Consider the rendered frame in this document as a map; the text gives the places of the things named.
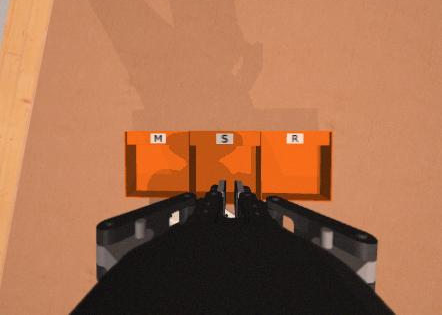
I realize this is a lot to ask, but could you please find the white domino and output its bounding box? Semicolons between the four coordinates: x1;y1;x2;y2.
225;207;235;217

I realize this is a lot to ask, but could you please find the beige domino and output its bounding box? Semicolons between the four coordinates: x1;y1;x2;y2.
170;211;179;226

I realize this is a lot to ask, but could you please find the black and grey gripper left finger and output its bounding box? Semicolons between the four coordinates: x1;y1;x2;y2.
96;180;226;281

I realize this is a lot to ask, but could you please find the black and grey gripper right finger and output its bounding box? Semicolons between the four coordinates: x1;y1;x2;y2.
234;180;378;291

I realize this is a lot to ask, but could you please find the orange three-compartment bin rack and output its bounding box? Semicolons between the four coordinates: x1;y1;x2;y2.
124;131;333;205

